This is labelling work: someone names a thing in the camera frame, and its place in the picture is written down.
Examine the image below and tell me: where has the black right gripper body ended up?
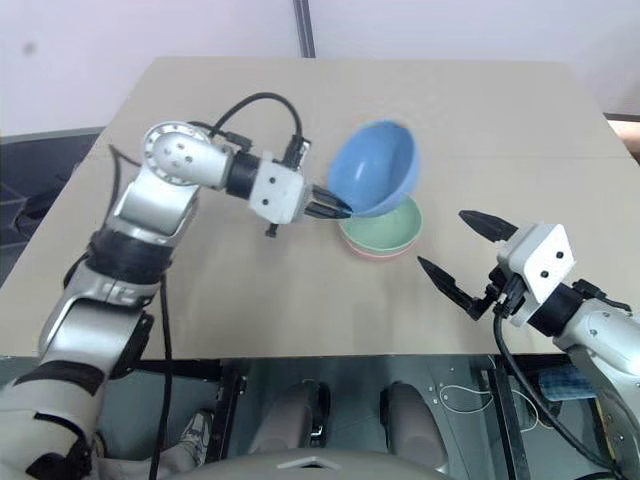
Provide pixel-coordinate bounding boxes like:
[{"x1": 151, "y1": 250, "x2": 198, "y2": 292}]
[{"x1": 468, "y1": 264, "x2": 527, "y2": 322}]

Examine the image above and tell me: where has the blue checked cloth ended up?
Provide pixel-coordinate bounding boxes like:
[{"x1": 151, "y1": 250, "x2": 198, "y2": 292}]
[{"x1": 538, "y1": 365, "x2": 597, "y2": 402}]

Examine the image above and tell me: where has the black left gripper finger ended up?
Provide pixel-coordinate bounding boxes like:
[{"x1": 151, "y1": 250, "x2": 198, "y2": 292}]
[
  {"x1": 306, "y1": 201, "x2": 354, "y2": 220},
  {"x1": 313, "y1": 184, "x2": 354, "y2": 212}
]

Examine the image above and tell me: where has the black table frame bar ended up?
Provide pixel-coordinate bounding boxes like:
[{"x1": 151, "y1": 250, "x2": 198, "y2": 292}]
[
  {"x1": 479, "y1": 355, "x2": 532, "y2": 480},
  {"x1": 207, "y1": 358, "x2": 251, "y2": 459}
]

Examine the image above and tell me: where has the blue bowl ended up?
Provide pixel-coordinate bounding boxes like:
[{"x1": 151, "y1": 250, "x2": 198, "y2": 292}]
[{"x1": 327, "y1": 119, "x2": 421, "y2": 218}]

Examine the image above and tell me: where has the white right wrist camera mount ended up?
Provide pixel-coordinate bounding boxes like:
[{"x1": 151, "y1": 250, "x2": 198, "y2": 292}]
[{"x1": 495, "y1": 222, "x2": 577, "y2": 329}]

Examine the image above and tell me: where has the thin white wire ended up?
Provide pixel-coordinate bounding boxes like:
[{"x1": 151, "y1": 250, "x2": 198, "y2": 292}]
[{"x1": 437, "y1": 383, "x2": 544, "y2": 432}]

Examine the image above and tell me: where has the dark rounded robot leg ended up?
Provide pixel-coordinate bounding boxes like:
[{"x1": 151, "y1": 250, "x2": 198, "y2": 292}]
[
  {"x1": 378, "y1": 381, "x2": 448, "y2": 472},
  {"x1": 248, "y1": 379, "x2": 332, "y2": 457}
]

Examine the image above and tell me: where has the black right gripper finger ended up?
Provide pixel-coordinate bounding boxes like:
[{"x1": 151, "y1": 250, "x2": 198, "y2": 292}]
[
  {"x1": 458, "y1": 209, "x2": 520, "y2": 247},
  {"x1": 416, "y1": 255, "x2": 477, "y2": 321}
]

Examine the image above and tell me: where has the grey robot torso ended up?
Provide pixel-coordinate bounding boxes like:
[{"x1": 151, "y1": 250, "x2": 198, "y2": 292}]
[{"x1": 188, "y1": 446, "x2": 454, "y2": 480}]

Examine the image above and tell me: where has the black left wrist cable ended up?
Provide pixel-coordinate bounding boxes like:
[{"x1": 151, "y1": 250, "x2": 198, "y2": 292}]
[{"x1": 188, "y1": 91, "x2": 312, "y2": 167}]

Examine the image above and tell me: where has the grey vertical wall post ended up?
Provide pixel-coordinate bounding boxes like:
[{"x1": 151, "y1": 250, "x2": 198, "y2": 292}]
[{"x1": 292, "y1": 0, "x2": 318, "y2": 58}]

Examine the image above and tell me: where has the grey sneaker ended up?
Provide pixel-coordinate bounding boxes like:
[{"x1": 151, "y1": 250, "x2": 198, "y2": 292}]
[{"x1": 175, "y1": 408, "x2": 217, "y2": 467}]

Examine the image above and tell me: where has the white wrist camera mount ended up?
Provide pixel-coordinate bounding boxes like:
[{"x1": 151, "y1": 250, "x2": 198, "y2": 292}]
[
  {"x1": 495, "y1": 222, "x2": 577, "y2": 329},
  {"x1": 247, "y1": 150, "x2": 308, "y2": 225}
]

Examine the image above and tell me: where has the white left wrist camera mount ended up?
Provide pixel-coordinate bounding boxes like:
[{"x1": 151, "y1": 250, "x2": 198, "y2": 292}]
[{"x1": 247, "y1": 150, "x2": 308, "y2": 225}]

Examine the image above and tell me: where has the pink bowl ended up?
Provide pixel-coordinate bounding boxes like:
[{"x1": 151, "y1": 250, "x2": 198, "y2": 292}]
[{"x1": 343, "y1": 233, "x2": 419, "y2": 262}]

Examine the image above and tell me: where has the green bowl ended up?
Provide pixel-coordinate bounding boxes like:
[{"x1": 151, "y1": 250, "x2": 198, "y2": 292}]
[{"x1": 338, "y1": 195, "x2": 425, "y2": 254}]

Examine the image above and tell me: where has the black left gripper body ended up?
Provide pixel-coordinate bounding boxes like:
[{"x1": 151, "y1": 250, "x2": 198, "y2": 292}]
[{"x1": 302, "y1": 183, "x2": 324, "y2": 219}]

